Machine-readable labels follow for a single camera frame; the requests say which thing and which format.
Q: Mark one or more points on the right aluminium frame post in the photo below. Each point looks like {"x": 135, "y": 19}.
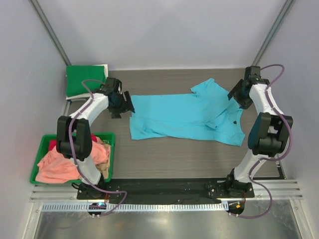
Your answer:
{"x": 280, "y": 18}

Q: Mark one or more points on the left aluminium frame post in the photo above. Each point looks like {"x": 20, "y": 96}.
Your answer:
{"x": 49, "y": 30}

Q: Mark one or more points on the folded cream t shirt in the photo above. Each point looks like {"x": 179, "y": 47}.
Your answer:
{"x": 106, "y": 69}

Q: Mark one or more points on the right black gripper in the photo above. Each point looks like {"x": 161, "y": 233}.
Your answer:
{"x": 245, "y": 103}

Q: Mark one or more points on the folded grey blue t shirt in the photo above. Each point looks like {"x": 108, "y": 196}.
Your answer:
{"x": 75, "y": 99}

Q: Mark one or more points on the green plastic bin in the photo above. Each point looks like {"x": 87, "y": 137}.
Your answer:
{"x": 108, "y": 138}

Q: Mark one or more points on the aluminium frame post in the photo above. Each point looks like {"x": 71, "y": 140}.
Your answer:
{"x": 49, "y": 30}
{"x": 280, "y": 18}

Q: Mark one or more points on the salmon pink t shirt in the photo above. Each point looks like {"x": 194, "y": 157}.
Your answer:
{"x": 54, "y": 168}

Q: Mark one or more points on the white slotted cable duct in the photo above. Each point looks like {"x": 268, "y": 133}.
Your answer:
{"x": 101, "y": 207}

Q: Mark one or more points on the light blue t shirt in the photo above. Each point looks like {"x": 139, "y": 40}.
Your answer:
{"x": 206, "y": 113}

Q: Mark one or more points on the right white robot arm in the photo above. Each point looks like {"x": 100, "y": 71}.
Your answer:
{"x": 269, "y": 136}

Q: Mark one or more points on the red t shirt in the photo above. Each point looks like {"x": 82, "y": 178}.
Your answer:
{"x": 52, "y": 143}

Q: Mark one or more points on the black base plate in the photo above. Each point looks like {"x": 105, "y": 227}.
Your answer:
{"x": 187, "y": 191}

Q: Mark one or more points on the aluminium rail front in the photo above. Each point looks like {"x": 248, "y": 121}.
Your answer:
{"x": 279, "y": 189}

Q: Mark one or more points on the beige t shirt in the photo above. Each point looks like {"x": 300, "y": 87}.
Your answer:
{"x": 104, "y": 167}

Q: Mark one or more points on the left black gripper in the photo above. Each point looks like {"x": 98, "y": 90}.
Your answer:
{"x": 127, "y": 105}

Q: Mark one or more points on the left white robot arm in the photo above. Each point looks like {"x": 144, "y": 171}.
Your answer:
{"x": 73, "y": 139}

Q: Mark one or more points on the folded green t shirt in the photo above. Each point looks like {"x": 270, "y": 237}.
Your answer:
{"x": 84, "y": 77}

